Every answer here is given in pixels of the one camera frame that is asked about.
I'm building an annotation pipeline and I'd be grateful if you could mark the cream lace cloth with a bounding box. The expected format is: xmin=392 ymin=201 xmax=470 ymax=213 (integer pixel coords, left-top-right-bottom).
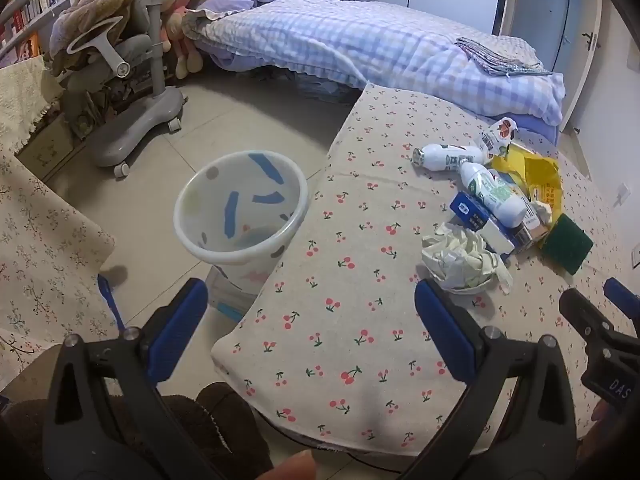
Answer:
xmin=0 ymin=55 xmax=64 ymax=157

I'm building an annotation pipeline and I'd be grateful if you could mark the grey swivel chair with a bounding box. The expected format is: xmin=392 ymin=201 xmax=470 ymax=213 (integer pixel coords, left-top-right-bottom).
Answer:
xmin=52 ymin=0 xmax=188 ymax=179

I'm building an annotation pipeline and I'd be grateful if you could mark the beige floral cloth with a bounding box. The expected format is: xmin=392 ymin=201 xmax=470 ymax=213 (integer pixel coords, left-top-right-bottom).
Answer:
xmin=0 ymin=152 xmax=119 ymax=377

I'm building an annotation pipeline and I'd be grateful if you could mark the yellow plastic bag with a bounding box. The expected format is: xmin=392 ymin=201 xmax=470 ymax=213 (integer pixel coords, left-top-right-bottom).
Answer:
xmin=492 ymin=142 xmax=564 ymax=212

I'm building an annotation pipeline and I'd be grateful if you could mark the folded grey striped cloth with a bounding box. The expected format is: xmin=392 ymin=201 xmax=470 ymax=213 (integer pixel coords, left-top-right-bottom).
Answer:
xmin=454 ymin=36 xmax=554 ymax=79

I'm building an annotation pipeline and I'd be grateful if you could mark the blue cardboard box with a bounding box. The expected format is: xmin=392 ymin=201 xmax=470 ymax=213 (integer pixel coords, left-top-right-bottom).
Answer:
xmin=448 ymin=190 xmax=517 ymax=256

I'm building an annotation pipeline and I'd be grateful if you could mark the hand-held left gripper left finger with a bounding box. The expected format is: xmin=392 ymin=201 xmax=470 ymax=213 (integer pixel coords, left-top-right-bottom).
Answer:
xmin=42 ymin=277 xmax=208 ymax=480

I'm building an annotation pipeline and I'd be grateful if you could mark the small brown box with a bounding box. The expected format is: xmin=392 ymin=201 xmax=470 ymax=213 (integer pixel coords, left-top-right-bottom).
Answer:
xmin=510 ymin=212 xmax=551 ymax=251

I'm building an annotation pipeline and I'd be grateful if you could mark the white and red snack packet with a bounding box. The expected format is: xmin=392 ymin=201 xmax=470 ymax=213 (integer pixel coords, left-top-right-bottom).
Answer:
xmin=480 ymin=116 xmax=519 ymax=154

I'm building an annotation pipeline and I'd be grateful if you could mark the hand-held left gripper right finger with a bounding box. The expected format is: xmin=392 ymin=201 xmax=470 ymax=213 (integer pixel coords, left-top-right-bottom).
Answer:
xmin=400 ymin=279 xmax=582 ymax=480

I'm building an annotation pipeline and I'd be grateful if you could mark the blue door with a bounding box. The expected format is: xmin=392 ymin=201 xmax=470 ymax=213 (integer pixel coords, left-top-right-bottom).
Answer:
xmin=500 ymin=0 xmax=602 ymax=63

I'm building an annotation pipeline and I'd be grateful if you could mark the green scouring sponge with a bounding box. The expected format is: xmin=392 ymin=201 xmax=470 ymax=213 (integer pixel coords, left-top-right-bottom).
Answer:
xmin=539 ymin=213 xmax=595 ymax=276

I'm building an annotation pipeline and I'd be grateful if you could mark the cherry print tablecloth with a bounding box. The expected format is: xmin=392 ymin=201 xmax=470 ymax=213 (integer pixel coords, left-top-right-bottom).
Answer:
xmin=210 ymin=82 xmax=640 ymax=457

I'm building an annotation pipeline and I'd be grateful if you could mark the pink plush toy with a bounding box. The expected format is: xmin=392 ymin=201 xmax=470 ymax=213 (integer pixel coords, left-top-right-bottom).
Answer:
xmin=159 ymin=0 xmax=205 ymax=81

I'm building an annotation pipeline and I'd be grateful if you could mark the white plastic bottle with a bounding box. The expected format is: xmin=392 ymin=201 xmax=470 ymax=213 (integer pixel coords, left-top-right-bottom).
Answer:
xmin=412 ymin=143 xmax=489 ymax=171

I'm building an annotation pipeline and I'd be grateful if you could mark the brown fleece blanket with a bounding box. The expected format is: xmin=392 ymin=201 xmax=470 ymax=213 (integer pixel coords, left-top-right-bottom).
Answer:
xmin=49 ymin=0 xmax=187 ymax=77

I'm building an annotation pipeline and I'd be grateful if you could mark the bookshelf with books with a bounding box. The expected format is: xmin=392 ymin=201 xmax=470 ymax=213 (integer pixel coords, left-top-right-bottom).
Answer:
xmin=0 ymin=0 xmax=77 ymax=67

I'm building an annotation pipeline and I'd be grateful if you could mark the blue checked quilt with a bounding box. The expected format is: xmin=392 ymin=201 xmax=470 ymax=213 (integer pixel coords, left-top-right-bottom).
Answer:
xmin=182 ymin=0 xmax=566 ymax=128

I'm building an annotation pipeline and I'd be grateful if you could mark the translucent white trash bin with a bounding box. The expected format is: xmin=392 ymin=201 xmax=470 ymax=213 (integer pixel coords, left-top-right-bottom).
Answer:
xmin=172 ymin=150 xmax=309 ymax=322

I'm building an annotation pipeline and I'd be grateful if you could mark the person's left hand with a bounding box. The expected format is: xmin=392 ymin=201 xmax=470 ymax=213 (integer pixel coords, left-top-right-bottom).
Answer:
xmin=270 ymin=450 xmax=317 ymax=480

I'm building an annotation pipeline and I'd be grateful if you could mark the white bottle green label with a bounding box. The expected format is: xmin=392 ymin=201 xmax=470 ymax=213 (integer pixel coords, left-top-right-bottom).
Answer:
xmin=458 ymin=161 xmax=532 ymax=229

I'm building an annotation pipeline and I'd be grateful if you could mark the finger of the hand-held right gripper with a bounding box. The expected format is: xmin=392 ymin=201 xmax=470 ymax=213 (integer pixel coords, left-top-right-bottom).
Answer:
xmin=558 ymin=287 xmax=617 ymax=349
xmin=603 ymin=277 xmax=640 ymax=333

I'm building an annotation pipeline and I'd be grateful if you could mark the large crumpled white paper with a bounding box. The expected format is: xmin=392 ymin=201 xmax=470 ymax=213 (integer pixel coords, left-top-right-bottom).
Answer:
xmin=421 ymin=222 xmax=514 ymax=296

